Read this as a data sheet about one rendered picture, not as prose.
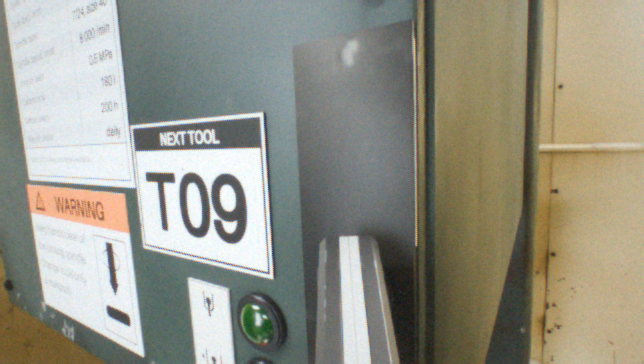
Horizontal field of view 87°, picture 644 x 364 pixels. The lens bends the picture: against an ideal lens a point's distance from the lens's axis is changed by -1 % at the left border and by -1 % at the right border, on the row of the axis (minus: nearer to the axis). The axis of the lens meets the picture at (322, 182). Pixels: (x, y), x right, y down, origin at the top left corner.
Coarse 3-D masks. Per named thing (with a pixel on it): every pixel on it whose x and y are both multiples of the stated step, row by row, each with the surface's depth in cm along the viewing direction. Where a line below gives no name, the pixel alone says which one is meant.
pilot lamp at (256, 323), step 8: (248, 304) 15; (256, 304) 15; (248, 312) 15; (256, 312) 15; (264, 312) 15; (240, 320) 16; (248, 320) 15; (256, 320) 15; (264, 320) 15; (248, 328) 15; (256, 328) 15; (264, 328) 15; (272, 328) 15; (248, 336) 15; (256, 336) 15; (264, 336) 15; (272, 336) 15; (256, 344) 15; (264, 344) 15
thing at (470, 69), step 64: (0, 0) 27; (128, 0) 18; (192, 0) 15; (256, 0) 13; (320, 0) 12; (384, 0) 11; (448, 0) 11; (512, 0) 32; (0, 64) 29; (128, 64) 19; (192, 64) 16; (256, 64) 14; (448, 64) 11; (512, 64) 34; (0, 128) 31; (448, 128) 12; (512, 128) 36; (0, 192) 33; (128, 192) 20; (448, 192) 12; (512, 192) 40; (448, 256) 12; (64, 320) 28; (448, 320) 13
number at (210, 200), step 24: (192, 168) 17; (216, 168) 16; (240, 168) 15; (192, 192) 17; (216, 192) 16; (240, 192) 15; (192, 216) 17; (216, 216) 16; (240, 216) 15; (192, 240) 17; (216, 240) 16; (240, 240) 15
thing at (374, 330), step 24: (360, 240) 11; (360, 264) 10; (360, 288) 9; (384, 288) 9; (360, 312) 8; (384, 312) 8; (360, 336) 8; (384, 336) 8; (360, 360) 7; (384, 360) 7
